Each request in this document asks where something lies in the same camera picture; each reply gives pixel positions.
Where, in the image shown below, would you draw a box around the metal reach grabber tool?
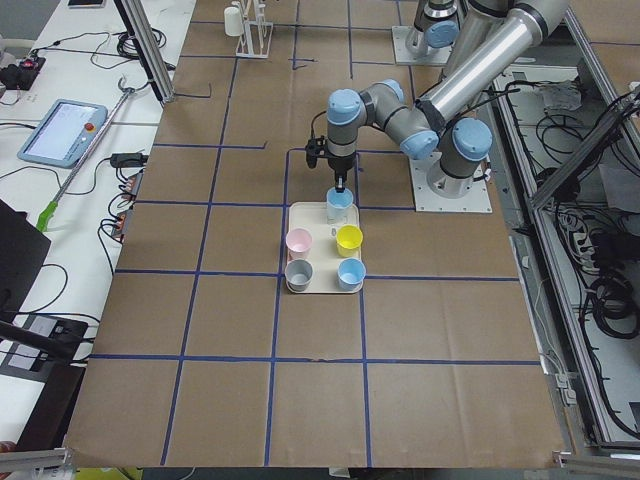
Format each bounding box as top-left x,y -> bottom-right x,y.
36,75 -> 136,233

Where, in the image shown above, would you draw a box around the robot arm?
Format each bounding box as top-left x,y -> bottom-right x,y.
324,0 -> 568,192
405,0 -> 470,60

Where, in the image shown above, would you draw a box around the yellow ikea cup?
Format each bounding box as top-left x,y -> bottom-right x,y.
336,225 -> 363,258

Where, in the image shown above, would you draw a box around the white wire cup rack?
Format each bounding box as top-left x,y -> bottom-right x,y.
232,0 -> 274,59

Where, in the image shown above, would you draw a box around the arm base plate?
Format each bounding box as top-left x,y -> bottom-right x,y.
409,152 -> 492,214
392,26 -> 453,67

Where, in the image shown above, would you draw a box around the blue teach pendant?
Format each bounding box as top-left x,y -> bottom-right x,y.
17,99 -> 108,168

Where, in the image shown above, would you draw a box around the black power adapter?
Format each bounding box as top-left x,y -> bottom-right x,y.
109,152 -> 148,168

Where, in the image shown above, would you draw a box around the aluminium frame post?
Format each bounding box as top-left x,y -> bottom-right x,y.
114,0 -> 175,105

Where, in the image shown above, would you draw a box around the cream plastic tray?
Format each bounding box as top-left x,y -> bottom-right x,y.
288,202 -> 364,294

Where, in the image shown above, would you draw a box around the pink ikea cup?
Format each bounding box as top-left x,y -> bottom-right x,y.
285,228 -> 313,260

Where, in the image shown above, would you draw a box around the light blue ikea cup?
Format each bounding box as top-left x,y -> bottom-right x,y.
326,187 -> 353,224

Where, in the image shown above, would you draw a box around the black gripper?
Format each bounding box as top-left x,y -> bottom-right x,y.
327,153 -> 355,193

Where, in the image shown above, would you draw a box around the white ikea cup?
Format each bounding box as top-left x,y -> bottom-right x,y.
224,5 -> 244,37

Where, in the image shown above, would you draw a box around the grey ikea cup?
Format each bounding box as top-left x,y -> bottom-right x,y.
284,259 -> 314,293

